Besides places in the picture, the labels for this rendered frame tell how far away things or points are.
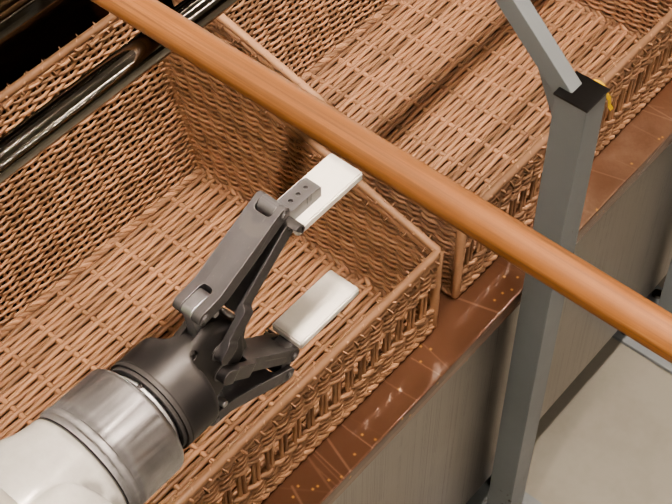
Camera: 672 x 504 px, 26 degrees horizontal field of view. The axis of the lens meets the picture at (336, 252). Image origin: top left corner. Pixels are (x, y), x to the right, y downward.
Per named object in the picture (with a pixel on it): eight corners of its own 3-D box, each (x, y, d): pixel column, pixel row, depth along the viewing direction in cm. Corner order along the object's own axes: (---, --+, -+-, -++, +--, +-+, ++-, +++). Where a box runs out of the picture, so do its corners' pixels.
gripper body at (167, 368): (96, 347, 97) (193, 263, 101) (111, 415, 103) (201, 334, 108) (178, 409, 94) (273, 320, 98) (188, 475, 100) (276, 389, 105)
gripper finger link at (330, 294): (300, 344, 110) (300, 350, 111) (359, 288, 113) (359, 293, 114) (271, 323, 111) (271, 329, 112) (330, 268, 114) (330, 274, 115)
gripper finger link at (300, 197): (257, 229, 99) (255, 200, 97) (305, 186, 102) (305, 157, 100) (273, 240, 99) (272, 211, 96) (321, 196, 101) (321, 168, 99)
